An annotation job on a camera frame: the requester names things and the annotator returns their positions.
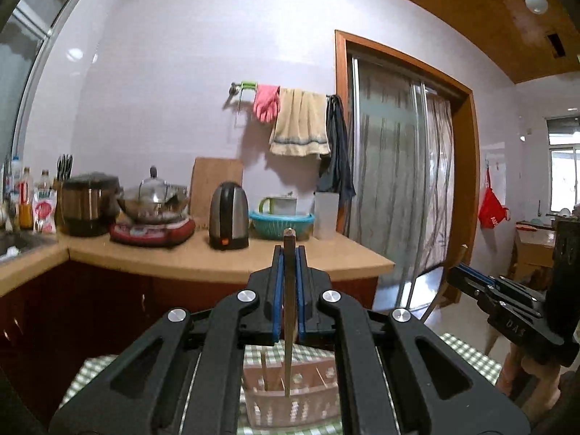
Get wooden door frame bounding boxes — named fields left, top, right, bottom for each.
left=335, top=29, right=481, bottom=314

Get steel wok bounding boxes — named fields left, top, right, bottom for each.
left=117, top=183, right=191, bottom=224

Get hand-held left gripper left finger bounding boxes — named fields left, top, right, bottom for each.
left=50, top=245, right=285, bottom=435

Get sheer patterned curtain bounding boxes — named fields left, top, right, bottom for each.
left=351, top=61, right=455, bottom=310

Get teal plastic colander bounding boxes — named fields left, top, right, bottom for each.
left=248, top=210, right=316, bottom=241

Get pink white pouch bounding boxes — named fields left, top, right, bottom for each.
left=33, top=189, right=59, bottom=235

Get steel rice cooker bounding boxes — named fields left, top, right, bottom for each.
left=61, top=172, right=123, bottom=238

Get amber liquid bottle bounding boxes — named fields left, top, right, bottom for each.
left=19, top=167, right=35, bottom=231

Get metal towel rack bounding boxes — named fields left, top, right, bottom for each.
left=229, top=80, right=341, bottom=101

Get red hanging bag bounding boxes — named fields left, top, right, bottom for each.
left=478, top=167, right=512, bottom=230

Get white blue bottle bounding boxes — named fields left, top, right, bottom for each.
left=11, top=156, right=24, bottom=204

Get pink plastic utensil basket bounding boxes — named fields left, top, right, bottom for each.
left=241, top=347, right=341, bottom=430

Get kitchen window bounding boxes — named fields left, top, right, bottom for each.
left=0, top=0, right=92, bottom=169

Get side room window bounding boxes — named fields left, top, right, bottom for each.
left=546, top=115, right=580, bottom=219

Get glass wok lid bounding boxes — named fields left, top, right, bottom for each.
left=124, top=166, right=182, bottom=205

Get wooden side table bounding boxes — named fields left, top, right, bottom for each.
left=512, top=220, right=559, bottom=282

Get beige striped towel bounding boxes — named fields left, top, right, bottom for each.
left=269, top=87, right=332, bottom=159

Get wooden knife block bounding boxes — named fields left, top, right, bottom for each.
left=51, top=177, right=67, bottom=228

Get steel sink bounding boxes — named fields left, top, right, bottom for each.
left=0, top=231, right=58, bottom=264

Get dark brown chopstick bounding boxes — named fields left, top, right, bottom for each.
left=283, top=229, right=297, bottom=398

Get wooden cutting board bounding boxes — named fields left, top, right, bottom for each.
left=189, top=157, right=245, bottom=219

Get black steel electric kettle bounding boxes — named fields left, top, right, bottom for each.
left=208, top=182, right=251, bottom=251

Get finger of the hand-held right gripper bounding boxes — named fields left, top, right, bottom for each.
left=448, top=267, right=546, bottom=317
left=457, top=262, right=547, bottom=302

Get white translucent container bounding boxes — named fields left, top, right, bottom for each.
left=314, top=191, right=341, bottom=241

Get red induction cooker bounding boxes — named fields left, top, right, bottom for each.
left=109, top=217, right=197, bottom=248

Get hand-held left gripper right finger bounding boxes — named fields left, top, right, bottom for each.
left=295, top=245, right=532, bottom=435

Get ceiling vent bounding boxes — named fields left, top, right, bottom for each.
left=546, top=32, right=567, bottom=59

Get pink rubber gloves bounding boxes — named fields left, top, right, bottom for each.
left=252, top=84, right=282, bottom=123

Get dark grey cloth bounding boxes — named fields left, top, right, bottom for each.
left=316, top=95, right=357, bottom=210

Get white pitcher green handle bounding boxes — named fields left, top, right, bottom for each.
left=259, top=194, right=300, bottom=216

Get person's right hand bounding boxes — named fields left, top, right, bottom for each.
left=497, top=342, right=563, bottom=419

